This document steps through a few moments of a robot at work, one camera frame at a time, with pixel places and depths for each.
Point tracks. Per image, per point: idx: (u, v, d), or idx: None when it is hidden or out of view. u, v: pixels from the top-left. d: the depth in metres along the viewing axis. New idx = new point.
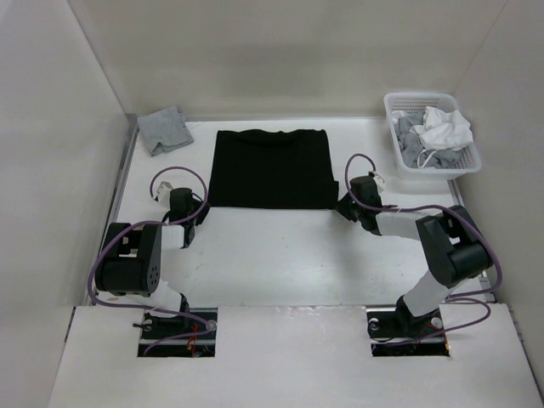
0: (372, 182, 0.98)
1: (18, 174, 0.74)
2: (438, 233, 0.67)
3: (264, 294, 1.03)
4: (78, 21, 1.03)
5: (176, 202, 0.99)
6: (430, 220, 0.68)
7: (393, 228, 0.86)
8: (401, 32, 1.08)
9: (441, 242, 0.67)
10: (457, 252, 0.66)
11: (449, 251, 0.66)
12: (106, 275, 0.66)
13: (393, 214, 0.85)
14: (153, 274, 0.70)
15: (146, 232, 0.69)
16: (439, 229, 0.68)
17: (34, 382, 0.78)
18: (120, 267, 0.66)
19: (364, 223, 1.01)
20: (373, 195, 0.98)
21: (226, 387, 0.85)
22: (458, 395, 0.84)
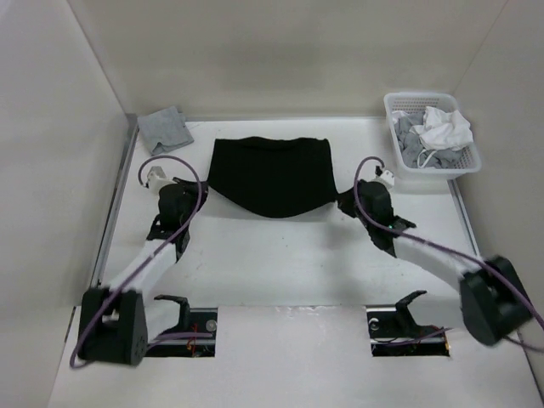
0: (386, 194, 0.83)
1: (19, 174, 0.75)
2: (484, 292, 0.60)
3: (264, 294, 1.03)
4: (78, 21, 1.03)
5: (165, 206, 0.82)
6: (475, 279, 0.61)
7: (413, 257, 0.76)
8: (400, 33, 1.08)
9: (490, 304, 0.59)
10: (502, 316, 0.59)
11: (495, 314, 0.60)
12: (89, 351, 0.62)
13: (413, 243, 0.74)
14: (141, 347, 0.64)
15: (123, 302, 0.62)
16: (483, 289, 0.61)
17: (35, 382, 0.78)
18: (102, 350, 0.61)
19: (376, 241, 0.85)
20: (387, 208, 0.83)
21: (226, 388, 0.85)
22: (459, 395, 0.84)
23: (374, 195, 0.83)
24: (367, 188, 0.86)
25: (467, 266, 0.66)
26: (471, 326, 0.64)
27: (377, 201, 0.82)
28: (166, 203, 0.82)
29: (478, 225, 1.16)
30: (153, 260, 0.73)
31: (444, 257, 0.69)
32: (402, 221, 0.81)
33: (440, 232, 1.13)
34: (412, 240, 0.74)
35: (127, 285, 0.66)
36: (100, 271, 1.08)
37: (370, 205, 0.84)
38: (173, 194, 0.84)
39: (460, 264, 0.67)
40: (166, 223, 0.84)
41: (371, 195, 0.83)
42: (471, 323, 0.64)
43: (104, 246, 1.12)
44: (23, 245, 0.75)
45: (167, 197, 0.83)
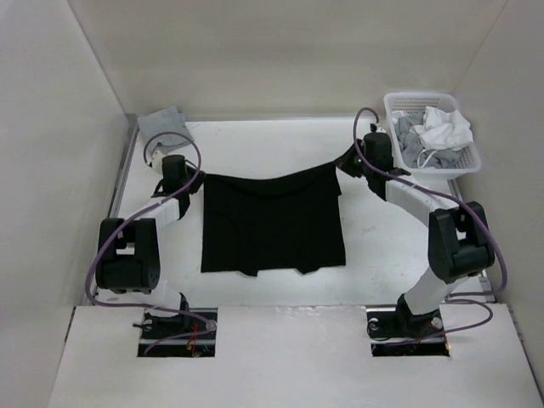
0: (388, 141, 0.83)
1: (19, 174, 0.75)
2: (450, 226, 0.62)
3: (264, 294, 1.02)
4: (78, 22, 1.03)
5: (167, 170, 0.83)
6: (444, 213, 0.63)
7: (401, 201, 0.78)
8: (400, 33, 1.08)
9: (455, 235, 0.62)
10: (462, 252, 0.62)
11: (457, 246, 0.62)
12: (108, 273, 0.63)
13: (404, 186, 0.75)
14: (154, 273, 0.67)
15: (140, 228, 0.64)
16: (452, 224, 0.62)
17: (34, 382, 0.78)
18: (117, 264, 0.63)
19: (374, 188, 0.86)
20: (386, 156, 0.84)
21: (227, 387, 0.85)
22: (459, 396, 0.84)
23: (376, 141, 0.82)
24: (367, 136, 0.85)
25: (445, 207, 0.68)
26: (432, 263, 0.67)
27: (377, 145, 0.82)
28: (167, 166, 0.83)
29: None
30: (161, 206, 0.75)
31: (424, 195, 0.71)
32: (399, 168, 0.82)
33: None
34: (402, 183, 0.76)
35: (138, 215, 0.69)
36: None
37: (371, 151, 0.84)
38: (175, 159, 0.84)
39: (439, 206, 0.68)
40: (169, 187, 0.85)
41: (371, 140, 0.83)
42: (432, 259, 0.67)
43: None
44: (23, 244, 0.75)
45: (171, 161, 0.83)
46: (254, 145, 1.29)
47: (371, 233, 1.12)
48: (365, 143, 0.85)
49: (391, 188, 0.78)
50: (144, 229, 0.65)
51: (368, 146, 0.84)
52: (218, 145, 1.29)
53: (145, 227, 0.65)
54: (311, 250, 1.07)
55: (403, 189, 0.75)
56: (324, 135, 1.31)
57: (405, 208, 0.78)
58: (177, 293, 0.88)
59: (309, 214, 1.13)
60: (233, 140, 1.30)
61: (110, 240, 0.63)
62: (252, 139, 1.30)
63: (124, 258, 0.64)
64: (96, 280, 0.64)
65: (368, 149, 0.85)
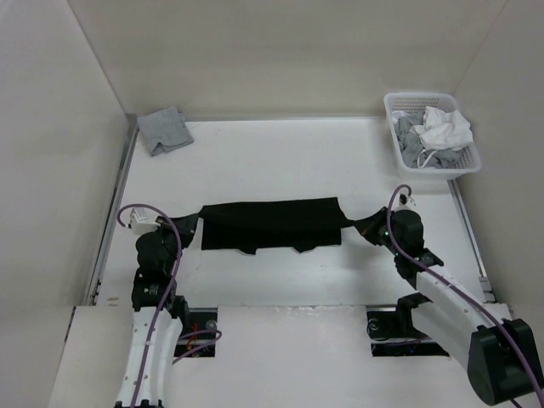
0: (420, 224, 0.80)
1: (19, 173, 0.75)
2: (492, 355, 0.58)
3: (264, 294, 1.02)
4: (79, 22, 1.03)
5: (146, 260, 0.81)
6: (487, 335, 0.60)
7: (434, 298, 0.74)
8: (401, 33, 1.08)
9: (495, 361, 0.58)
10: (507, 377, 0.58)
11: (499, 376, 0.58)
12: None
13: (438, 284, 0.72)
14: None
15: None
16: (493, 352, 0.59)
17: (34, 382, 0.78)
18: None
19: (400, 269, 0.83)
20: (417, 240, 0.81)
21: (228, 387, 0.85)
22: (459, 397, 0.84)
23: (407, 224, 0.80)
24: (399, 216, 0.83)
25: (485, 322, 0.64)
26: (475, 382, 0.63)
27: (409, 229, 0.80)
28: (145, 256, 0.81)
29: (478, 225, 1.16)
30: (151, 349, 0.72)
31: (462, 303, 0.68)
32: (430, 253, 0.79)
33: (438, 228, 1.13)
34: (435, 278, 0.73)
35: (138, 392, 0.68)
36: (99, 271, 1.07)
37: (402, 234, 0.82)
38: (154, 246, 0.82)
39: (479, 319, 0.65)
40: (150, 276, 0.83)
41: (403, 223, 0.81)
42: (473, 374, 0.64)
43: (104, 245, 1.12)
44: (23, 244, 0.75)
45: (146, 252, 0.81)
46: (254, 145, 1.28)
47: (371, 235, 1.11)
48: (398, 223, 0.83)
49: (423, 280, 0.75)
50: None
51: (399, 226, 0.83)
52: (218, 144, 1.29)
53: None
54: (309, 240, 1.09)
55: (438, 286, 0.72)
56: (324, 135, 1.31)
57: (435, 303, 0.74)
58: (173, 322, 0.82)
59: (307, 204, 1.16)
60: (232, 140, 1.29)
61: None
62: (251, 138, 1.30)
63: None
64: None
65: (399, 229, 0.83)
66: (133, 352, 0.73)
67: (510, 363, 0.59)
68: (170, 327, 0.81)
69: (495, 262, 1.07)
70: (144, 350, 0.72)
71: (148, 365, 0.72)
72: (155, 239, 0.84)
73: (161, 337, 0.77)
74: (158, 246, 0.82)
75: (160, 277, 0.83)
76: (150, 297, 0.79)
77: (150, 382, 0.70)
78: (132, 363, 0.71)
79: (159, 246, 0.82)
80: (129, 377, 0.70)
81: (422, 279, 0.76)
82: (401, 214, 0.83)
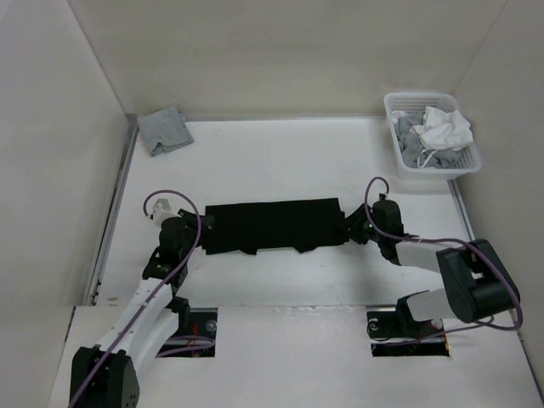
0: (396, 208, 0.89)
1: (19, 174, 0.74)
2: (461, 269, 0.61)
3: (263, 294, 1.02)
4: (79, 22, 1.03)
5: (165, 237, 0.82)
6: (451, 252, 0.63)
7: (415, 259, 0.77)
8: (401, 32, 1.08)
9: (465, 275, 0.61)
10: (478, 288, 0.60)
11: (470, 287, 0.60)
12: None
13: (411, 244, 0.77)
14: (131, 401, 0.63)
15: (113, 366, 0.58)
16: (461, 267, 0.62)
17: (34, 382, 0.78)
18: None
19: (383, 252, 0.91)
20: (396, 223, 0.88)
21: (228, 387, 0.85)
22: (459, 397, 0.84)
23: (386, 210, 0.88)
24: (378, 204, 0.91)
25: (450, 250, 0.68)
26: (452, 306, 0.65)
27: (388, 214, 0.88)
28: (166, 235, 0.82)
29: (478, 224, 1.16)
30: (144, 311, 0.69)
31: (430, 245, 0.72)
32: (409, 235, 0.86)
33: (439, 229, 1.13)
34: (411, 241, 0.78)
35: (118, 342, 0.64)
36: (99, 271, 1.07)
37: (382, 219, 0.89)
38: (174, 227, 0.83)
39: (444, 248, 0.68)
40: (165, 256, 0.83)
41: (382, 209, 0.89)
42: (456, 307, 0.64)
43: (105, 245, 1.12)
44: (22, 244, 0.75)
45: (168, 231, 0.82)
46: (254, 145, 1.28)
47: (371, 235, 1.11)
48: (376, 211, 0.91)
49: (402, 247, 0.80)
50: (116, 370, 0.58)
51: (378, 213, 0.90)
52: (218, 144, 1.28)
53: (116, 368, 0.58)
54: (311, 240, 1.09)
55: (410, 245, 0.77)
56: (324, 134, 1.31)
57: (417, 264, 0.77)
58: (171, 315, 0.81)
59: (308, 206, 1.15)
60: (232, 140, 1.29)
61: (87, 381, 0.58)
62: (251, 138, 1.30)
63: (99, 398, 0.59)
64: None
65: (379, 216, 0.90)
66: (127, 309, 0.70)
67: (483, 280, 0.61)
68: (165, 319, 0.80)
69: None
70: (138, 309, 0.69)
71: (137, 321, 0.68)
72: (178, 223, 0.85)
73: (156, 308, 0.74)
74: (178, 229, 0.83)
75: (174, 260, 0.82)
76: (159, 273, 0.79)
77: (133, 337, 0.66)
78: (121, 316, 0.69)
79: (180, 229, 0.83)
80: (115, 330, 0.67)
81: (401, 248, 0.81)
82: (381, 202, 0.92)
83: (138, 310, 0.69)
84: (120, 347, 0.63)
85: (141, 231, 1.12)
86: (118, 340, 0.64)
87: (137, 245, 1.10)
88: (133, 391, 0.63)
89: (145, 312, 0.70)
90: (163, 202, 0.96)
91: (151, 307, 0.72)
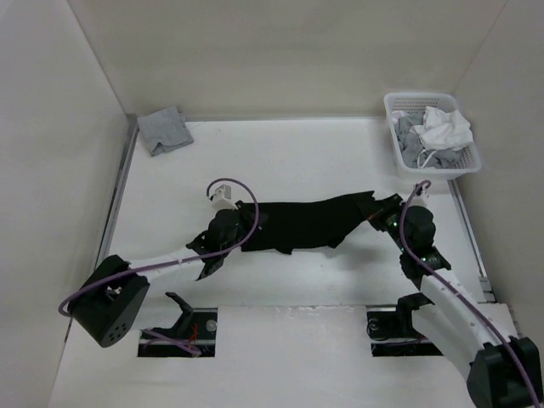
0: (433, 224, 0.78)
1: (18, 174, 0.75)
2: (497, 371, 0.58)
3: (264, 294, 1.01)
4: (79, 23, 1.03)
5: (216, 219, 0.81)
6: (494, 354, 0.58)
7: (440, 303, 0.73)
8: (400, 33, 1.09)
9: (500, 378, 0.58)
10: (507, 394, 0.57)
11: (500, 392, 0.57)
12: (83, 305, 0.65)
13: (446, 292, 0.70)
14: (119, 331, 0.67)
15: (132, 283, 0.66)
16: (497, 367, 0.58)
17: (34, 382, 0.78)
18: (88, 311, 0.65)
19: (405, 269, 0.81)
20: (427, 240, 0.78)
21: (227, 387, 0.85)
22: (458, 397, 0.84)
23: (420, 226, 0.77)
24: (411, 214, 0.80)
25: (491, 338, 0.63)
26: (473, 386, 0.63)
27: (421, 231, 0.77)
28: (218, 218, 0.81)
29: (478, 224, 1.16)
30: (177, 263, 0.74)
31: (468, 315, 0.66)
32: (437, 255, 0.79)
33: (438, 229, 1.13)
34: (444, 287, 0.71)
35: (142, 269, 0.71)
36: None
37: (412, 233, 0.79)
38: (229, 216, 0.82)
39: (484, 335, 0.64)
40: (209, 238, 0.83)
41: (416, 223, 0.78)
42: (473, 388, 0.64)
43: (105, 245, 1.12)
44: (23, 245, 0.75)
45: (222, 217, 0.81)
46: (254, 146, 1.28)
47: (370, 235, 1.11)
48: (409, 222, 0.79)
49: (428, 285, 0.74)
50: (133, 286, 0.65)
51: (409, 224, 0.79)
52: (218, 144, 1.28)
53: (133, 287, 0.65)
54: (310, 237, 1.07)
55: (444, 293, 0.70)
56: (324, 135, 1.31)
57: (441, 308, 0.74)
58: (178, 308, 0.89)
59: (309, 206, 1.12)
60: (232, 140, 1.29)
61: (104, 281, 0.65)
62: (251, 138, 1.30)
63: (100, 305, 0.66)
64: (70, 313, 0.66)
65: (410, 228, 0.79)
66: (164, 257, 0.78)
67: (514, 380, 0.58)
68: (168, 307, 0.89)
69: (495, 263, 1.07)
70: (172, 260, 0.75)
71: (165, 269, 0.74)
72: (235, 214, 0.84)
73: (184, 273, 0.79)
74: (231, 220, 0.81)
75: (215, 246, 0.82)
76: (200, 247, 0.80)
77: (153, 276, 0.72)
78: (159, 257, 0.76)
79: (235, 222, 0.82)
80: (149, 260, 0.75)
81: (427, 283, 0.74)
82: (416, 214, 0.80)
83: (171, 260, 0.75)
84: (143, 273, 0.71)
85: (141, 231, 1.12)
86: (147, 269, 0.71)
87: (137, 245, 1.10)
88: (127, 322, 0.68)
89: (176, 267, 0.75)
90: (226, 189, 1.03)
91: (181, 268, 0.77)
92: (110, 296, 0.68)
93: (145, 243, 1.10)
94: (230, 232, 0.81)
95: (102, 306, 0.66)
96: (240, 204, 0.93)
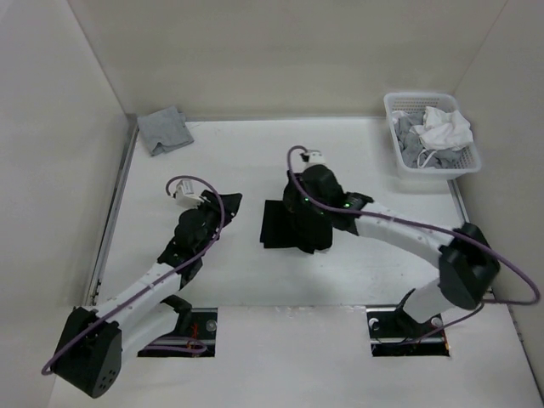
0: (329, 172, 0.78)
1: (18, 174, 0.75)
2: (465, 267, 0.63)
3: (263, 294, 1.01)
4: (79, 23, 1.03)
5: (180, 228, 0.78)
6: (454, 255, 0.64)
7: (380, 234, 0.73)
8: (400, 33, 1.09)
9: (467, 271, 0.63)
10: (478, 279, 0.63)
11: (474, 282, 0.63)
12: (62, 366, 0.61)
13: (382, 223, 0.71)
14: (109, 376, 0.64)
15: (104, 334, 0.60)
16: (462, 263, 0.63)
17: (34, 382, 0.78)
18: (70, 371, 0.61)
19: (341, 225, 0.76)
20: (335, 187, 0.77)
21: (227, 387, 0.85)
22: (459, 397, 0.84)
23: (319, 178, 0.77)
24: (307, 175, 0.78)
25: (441, 240, 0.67)
26: (448, 291, 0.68)
27: (322, 183, 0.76)
28: (183, 227, 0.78)
29: (478, 224, 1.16)
30: (149, 292, 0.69)
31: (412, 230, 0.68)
32: (354, 194, 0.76)
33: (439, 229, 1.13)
34: (376, 218, 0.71)
35: (113, 314, 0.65)
36: (99, 271, 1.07)
37: (318, 189, 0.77)
38: (191, 219, 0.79)
39: (434, 240, 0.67)
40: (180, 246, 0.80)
41: (314, 180, 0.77)
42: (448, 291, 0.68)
43: (105, 245, 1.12)
44: (23, 245, 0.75)
45: (187, 223, 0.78)
46: (254, 145, 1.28)
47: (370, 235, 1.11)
48: (308, 183, 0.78)
49: (365, 224, 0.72)
50: (104, 338, 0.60)
51: (311, 184, 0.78)
52: (218, 145, 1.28)
53: (105, 339, 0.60)
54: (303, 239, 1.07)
55: (382, 225, 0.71)
56: (324, 134, 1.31)
57: (380, 239, 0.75)
58: (172, 312, 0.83)
59: None
60: (232, 140, 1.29)
61: (74, 342, 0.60)
62: (251, 138, 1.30)
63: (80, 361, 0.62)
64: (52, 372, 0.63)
65: (313, 188, 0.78)
66: (133, 286, 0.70)
67: (476, 263, 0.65)
68: (165, 314, 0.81)
69: None
70: (143, 289, 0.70)
71: (138, 302, 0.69)
72: (197, 214, 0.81)
73: (161, 295, 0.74)
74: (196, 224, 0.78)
75: (189, 252, 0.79)
76: (173, 261, 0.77)
77: (130, 314, 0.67)
78: (127, 290, 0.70)
79: (202, 224, 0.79)
80: (116, 298, 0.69)
81: (361, 223, 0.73)
82: (308, 172, 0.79)
83: (142, 290, 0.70)
84: (116, 319, 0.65)
85: (141, 231, 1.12)
86: (115, 312, 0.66)
87: (137, 246, 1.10)
88: (113, 367, 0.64)
89: (150, 293, 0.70)
90: (185, 184, 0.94)
91: (155, 292, 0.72)
92: (88, 346, 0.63)
93: (146, 243, 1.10)
94: (197, 235, 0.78)
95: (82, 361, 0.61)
96: (205, 197, 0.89)
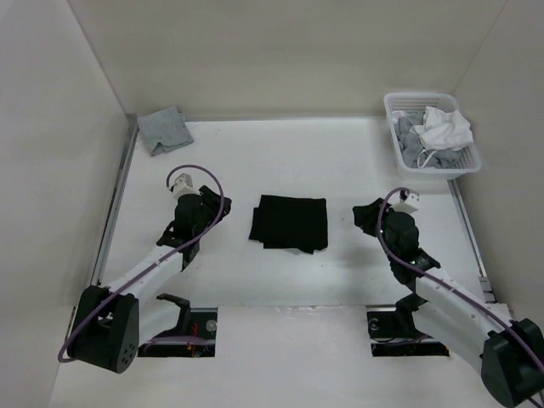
0: (413, 228, 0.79)
1: (18, 173, 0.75)
2: (507, 358, 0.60)
3: (263, 293, 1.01)
4: (79, 23, 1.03)
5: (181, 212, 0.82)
6: (501, 342, 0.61)
7: (435, 300, 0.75)
8: (399, 33, 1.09)
9: (512, 365, 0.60)
10: (523, 380, 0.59)
11: (515, 378, 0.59)
12: (81, 347, 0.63)
13: (440, 290, 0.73)
14: (129, 352, 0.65)
15: (120, 305, 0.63)
16: (508, 353, 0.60)
17: (33, 382, 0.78)
18: (90, 349, 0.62)
19: (399, 277, 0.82)
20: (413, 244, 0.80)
21: (226, 388, 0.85)
22: (459, 397, 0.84)
23: (403, 230, 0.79)
24: (393, 223, 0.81)
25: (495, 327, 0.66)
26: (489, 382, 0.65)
27: (405, 236, 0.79)
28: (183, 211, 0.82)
29: (478, 224, 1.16)
30: (155, 267, 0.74)
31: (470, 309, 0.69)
32: (425, 257, 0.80)
33: (439, 229, 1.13)
34: (436, 282, 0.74)
35: (127, 288, 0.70)
36: (99, 271, 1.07)
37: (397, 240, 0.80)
38: (190, 204, 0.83)
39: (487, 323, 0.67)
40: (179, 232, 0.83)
41: (398, 230, 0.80)
42: (488, 381, 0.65)
43: (105, 245, 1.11)
44: (22, 245, 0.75)
45: (185, 206, 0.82)
46: (254, 145, 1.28)
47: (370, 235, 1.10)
48: (391, 229, 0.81)
49: (423, 285, 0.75)
50: (122, 308, 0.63)
51: (393, 234, 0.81)
52: (218, 145, 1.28)
53: (125, 309, 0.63)
54: (300, 239, 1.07)
55: (439, 291, 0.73)
56: (324, 134, 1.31)
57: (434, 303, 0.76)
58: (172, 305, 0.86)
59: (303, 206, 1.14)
60: (232, 140, 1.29)
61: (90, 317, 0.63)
62: (251, 138, 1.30)
63: (98, 339, 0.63)
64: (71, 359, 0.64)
65: (392, 233, 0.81)
66: (139, 264, 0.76)
67: (524, 363, 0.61)
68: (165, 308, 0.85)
69: (495, 262, 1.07)
70: (150, 265, 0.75)
71: (148, 277, 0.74)
72: (194, 199, 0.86)
73: (166, 274, 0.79)
74: (195, 207, 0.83)
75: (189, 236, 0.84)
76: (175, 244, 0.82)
77: (142, 288, 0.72)
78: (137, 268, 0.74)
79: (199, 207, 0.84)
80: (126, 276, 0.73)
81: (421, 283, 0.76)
82: (395, 219, 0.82)
83: (149, 266, 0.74)
84: (128, 291, 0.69)
85: (141, 231, 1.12)
86: (128, 286, 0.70)
87: (137, 246, 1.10)
88: (133, 343, 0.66)
89: (155, 269, 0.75)
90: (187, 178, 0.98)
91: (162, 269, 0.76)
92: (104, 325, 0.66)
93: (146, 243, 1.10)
94: (196, 220, 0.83)
95: (101, 339, 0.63)
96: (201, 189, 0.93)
